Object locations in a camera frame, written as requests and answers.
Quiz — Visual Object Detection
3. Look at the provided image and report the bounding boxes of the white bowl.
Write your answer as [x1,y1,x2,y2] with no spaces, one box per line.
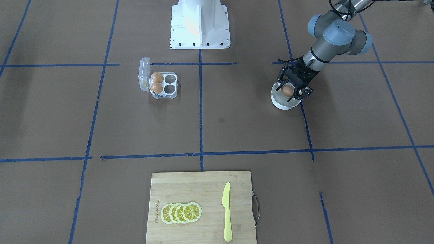
[271,82,302,110]

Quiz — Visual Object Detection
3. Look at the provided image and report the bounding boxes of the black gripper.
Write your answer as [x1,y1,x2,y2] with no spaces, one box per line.
[276,57,319,101]

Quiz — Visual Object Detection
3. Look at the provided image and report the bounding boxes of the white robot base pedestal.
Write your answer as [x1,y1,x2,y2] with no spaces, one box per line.
[170,0,231,50]

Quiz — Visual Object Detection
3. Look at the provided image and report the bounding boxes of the lemon slice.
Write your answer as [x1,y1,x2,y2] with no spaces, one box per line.
[175,203,187,224]
[183,202,202,223]
[169,203,180,224]
[160,203,174,224]

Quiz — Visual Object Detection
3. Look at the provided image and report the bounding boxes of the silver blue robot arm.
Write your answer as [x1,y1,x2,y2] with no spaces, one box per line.
[276,0,374,101]

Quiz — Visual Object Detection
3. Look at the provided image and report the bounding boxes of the clear plastic egg box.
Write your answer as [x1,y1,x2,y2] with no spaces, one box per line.
[138,57,178,99]

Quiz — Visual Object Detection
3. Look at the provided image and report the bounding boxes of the bamboo cutting board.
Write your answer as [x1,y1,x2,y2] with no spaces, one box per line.
[145,170,257,244]

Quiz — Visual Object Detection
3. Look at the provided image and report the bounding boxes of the yellow plastic knife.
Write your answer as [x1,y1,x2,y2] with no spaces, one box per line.
[222,182,232,242]

